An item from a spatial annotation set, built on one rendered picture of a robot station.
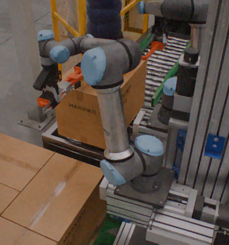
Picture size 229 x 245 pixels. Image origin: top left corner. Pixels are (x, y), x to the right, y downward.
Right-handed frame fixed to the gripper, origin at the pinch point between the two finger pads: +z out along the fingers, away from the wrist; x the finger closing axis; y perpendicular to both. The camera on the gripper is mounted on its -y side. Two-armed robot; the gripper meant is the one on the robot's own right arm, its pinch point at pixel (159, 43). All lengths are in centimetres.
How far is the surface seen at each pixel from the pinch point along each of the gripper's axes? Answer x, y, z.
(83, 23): -70, -18, 4
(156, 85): -17, -53, 67
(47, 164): -46, 78, 64
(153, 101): -6, -16, 59
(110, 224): -5, 67, 119
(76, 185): -19, 84, 65
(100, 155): -15, 59, 59
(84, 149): -27, 59, 58
